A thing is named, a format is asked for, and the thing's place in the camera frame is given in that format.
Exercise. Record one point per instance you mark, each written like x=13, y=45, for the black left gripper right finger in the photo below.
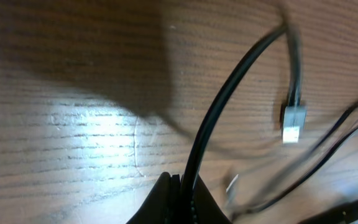
x=204, y=208

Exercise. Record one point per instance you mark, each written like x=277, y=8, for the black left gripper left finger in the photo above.
x=159, y=205

